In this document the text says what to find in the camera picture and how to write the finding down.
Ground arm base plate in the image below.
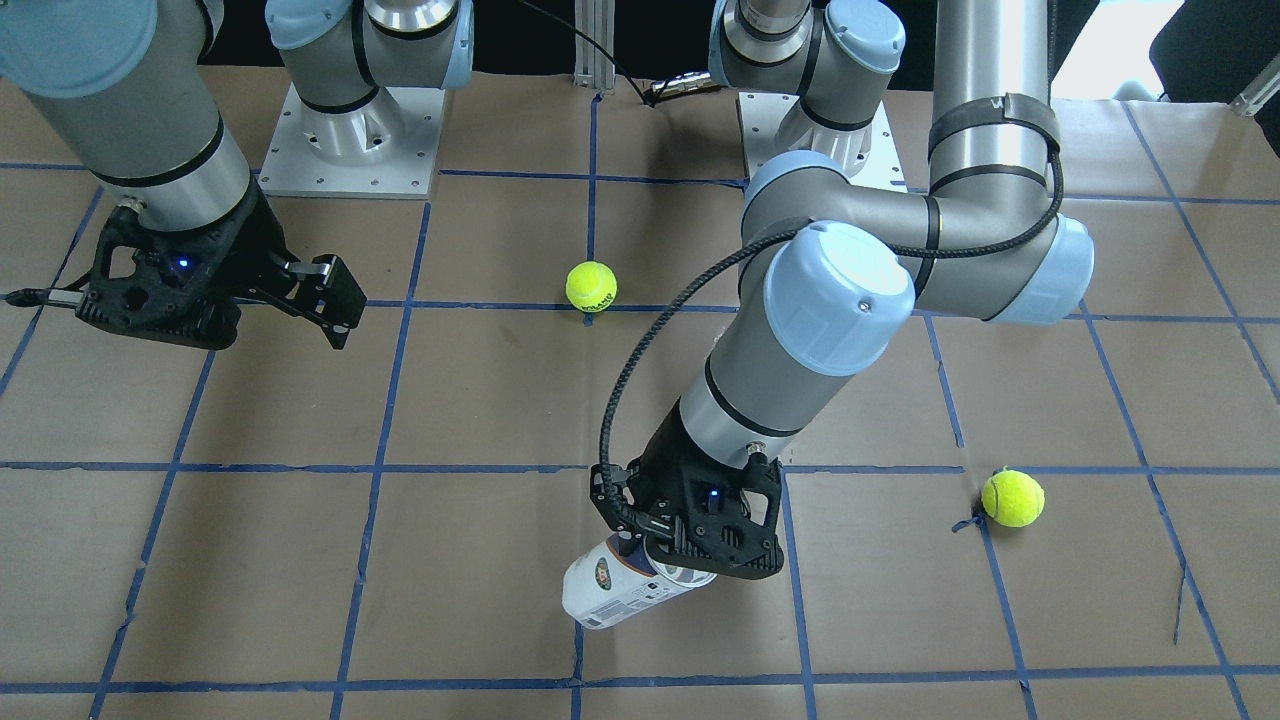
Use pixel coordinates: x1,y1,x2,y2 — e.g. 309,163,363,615
737,92,908,192
259,87,449,200

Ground yellow tennis ball centre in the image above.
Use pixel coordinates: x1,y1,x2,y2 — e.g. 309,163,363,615
564,261,618,314

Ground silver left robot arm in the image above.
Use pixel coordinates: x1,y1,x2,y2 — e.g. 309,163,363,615
590,1,1094,579

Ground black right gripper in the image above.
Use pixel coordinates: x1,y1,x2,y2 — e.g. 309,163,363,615
76,186,367,350

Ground blue white tennis ball can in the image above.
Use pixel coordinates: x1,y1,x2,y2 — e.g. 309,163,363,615
561,532,717,630

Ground aluminium profile post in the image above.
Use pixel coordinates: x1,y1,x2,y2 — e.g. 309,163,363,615
573,0,616,95

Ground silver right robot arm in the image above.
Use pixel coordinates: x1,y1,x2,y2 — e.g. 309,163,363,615
3,1,475,350

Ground yellow tennis ball near tape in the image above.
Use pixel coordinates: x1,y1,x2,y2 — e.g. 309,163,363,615
980,468,1046,528

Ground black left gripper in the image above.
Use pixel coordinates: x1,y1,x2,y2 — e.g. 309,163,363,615
589,430,785,580

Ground black braided cable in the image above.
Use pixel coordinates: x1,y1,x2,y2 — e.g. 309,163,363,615
594,150,1065,501

